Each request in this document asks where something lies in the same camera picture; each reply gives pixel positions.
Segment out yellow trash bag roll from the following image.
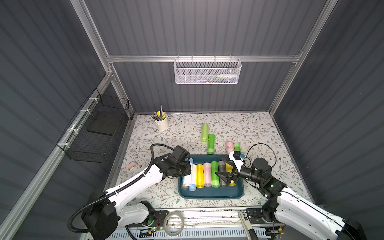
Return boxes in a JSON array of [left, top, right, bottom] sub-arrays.
[[226, 163, 236, 186], [197, 164, 205, 189]]

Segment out dark grey trash bag roll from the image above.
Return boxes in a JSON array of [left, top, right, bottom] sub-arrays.
[[218, 161, 228, 188]]

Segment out pale green roll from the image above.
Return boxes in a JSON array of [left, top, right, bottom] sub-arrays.
[[211, 161, 220, 188], [202, 123, 209, 143]]

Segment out white roll with red label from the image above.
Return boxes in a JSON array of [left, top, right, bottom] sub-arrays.
[[184, 158, 193, 186]]

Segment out pink trash bag roll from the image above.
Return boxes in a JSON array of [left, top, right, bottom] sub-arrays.
[[204, 163, 212, 187], [225, 142, 235, 155]]

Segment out white roll with blue end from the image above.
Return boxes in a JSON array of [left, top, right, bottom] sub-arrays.
[[189, 164, 197, 192]]

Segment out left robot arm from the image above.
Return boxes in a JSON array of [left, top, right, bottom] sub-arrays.
[[68, 151, 192, 240]]

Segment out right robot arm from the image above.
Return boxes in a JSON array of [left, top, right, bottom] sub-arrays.
[[216, 157, 367, 240]]

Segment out teal plastic storage box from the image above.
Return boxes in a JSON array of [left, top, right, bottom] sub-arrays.
[[178, 155, 245, 200]]

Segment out bright green roll beside pink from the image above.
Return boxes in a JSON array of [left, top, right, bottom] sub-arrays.
[[234, 143, 242, 152]]

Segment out bright green roll centre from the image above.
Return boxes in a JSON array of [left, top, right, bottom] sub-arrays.
[[207, 134, 216, 155]]

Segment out clear packing tape roll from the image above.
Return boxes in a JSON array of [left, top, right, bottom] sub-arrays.
[[163, 212, 185, 237]]

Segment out pink small stapler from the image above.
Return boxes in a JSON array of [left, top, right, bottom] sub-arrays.
[[126, 161, 138, 171]]

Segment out white pen holder cup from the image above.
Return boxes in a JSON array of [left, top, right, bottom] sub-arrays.
[[155, 115, 169, 132]]

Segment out pens and pencils bunch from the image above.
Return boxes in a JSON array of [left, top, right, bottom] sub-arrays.
[[152, 105, 167, 121]]

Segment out items in white basket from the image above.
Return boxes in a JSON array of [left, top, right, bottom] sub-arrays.
[[195, 74, 239, 84]]

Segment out black corrugated cable hose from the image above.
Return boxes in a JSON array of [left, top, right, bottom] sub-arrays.
[[67, 143, 176, 240]]

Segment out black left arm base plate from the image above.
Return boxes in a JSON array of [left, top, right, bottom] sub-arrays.
[[129, 210, 170, 228]]

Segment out black wire side basket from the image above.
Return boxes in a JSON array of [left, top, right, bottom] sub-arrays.
[[57, 93, 131, 164]]

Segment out white wire wall basket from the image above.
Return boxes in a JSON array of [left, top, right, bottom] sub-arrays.
[[173, 57, 242, 85]]

